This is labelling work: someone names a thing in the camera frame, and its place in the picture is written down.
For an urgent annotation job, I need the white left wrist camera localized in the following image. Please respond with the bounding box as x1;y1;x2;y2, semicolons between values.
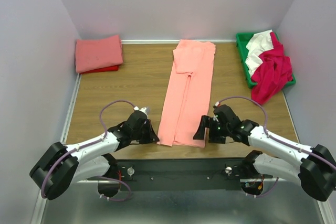
133;106;151;116

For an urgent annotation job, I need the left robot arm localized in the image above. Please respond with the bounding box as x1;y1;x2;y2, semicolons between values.
29;107;159;200

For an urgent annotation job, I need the white t-shirt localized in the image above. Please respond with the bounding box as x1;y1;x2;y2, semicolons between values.
245;30;274;77

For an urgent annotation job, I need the magenta t-shirt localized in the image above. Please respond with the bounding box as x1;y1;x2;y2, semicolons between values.
251;32;293;104

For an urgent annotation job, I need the green plastic bin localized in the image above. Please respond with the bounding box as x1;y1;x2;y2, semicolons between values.
236;32;297;89

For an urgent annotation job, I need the folded coral t-shirt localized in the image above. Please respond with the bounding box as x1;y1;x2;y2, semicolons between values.
75;35;123;73

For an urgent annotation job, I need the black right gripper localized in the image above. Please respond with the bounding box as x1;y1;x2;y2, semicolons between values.
192;114;230;144

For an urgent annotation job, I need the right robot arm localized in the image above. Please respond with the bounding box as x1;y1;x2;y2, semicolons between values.
193;105;335;201

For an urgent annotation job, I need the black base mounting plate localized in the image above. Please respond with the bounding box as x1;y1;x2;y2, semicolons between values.
98;157;268;197

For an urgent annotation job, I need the salmon pink t-shirt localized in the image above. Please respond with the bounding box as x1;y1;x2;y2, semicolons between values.
157;40;216;148

